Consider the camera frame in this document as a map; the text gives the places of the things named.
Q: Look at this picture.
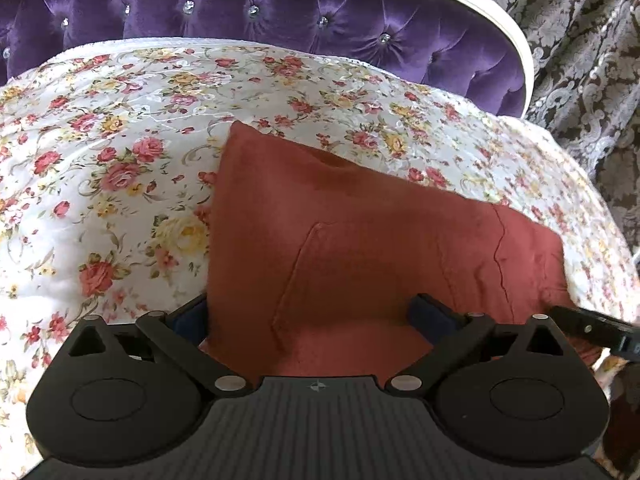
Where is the floral white blanket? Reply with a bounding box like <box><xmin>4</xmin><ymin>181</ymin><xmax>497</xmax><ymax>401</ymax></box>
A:
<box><xmin>0</xmin><ymin>37</ymin><xmax>640</xmax><ymax>480</ymax></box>

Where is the rust red pillow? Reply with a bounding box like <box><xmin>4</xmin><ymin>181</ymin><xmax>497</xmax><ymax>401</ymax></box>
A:
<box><xmin>197</xmin><ymin>120</ymin><xmax>603</xmax><ymax>383</ymax></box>

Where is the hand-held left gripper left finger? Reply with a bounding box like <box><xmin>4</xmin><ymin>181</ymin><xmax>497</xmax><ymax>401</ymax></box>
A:
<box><xmin>67</xmin><ymin>294</ymin><xmax>253</xmax><ymax>397</ymax></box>

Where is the purple tufted headboard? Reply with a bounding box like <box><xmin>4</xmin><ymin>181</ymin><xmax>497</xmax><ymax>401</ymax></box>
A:
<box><xmin>0</xmin><ymin>0</ymin><xmax>535</xmax><ymax>120</ymax></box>

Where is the grey patterned curtain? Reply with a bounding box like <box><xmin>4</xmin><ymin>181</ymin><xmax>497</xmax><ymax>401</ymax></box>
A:
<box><xmin>422</xmin><ymin>0</ymin><xmax>640</xmax><ymax>261</ymax></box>

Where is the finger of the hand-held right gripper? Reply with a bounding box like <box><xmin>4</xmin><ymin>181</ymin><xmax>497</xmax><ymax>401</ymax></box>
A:
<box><xmin>549</xmin><ymin>304</ymin><xmax>640</xmax><ymax>357</ymax></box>

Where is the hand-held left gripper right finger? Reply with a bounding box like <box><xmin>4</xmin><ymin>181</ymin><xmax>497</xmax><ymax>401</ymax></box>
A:
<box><xmin>389</xmin><ymin>292</ymin><xmax>572</xmax><ymax>397</ymax></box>

